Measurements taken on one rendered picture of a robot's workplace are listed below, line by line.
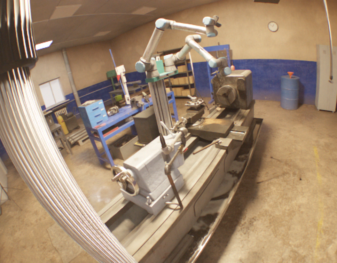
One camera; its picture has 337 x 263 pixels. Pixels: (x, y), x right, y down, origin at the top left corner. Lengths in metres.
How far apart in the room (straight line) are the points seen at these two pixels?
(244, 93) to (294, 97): 2.83
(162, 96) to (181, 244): 2.20
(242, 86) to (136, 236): 2.07
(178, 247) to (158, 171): 0.63
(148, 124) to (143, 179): 1.81
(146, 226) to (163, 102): 2.16
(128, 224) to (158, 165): 0.50
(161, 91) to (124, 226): 2.15
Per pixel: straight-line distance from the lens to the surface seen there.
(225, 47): 5.30
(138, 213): 1.30
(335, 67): 5.32
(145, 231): 1.05
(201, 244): 1.43
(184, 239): 1.39
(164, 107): 2.85
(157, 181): 1.05
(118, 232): 1.25
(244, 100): 2.44
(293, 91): 5.00
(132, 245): 1.03
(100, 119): 3.04
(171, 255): 1.34
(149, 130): 2.76
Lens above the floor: 1.69
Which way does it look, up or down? 25 degrees down
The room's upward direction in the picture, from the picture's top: 12 degrees counter-clockwise
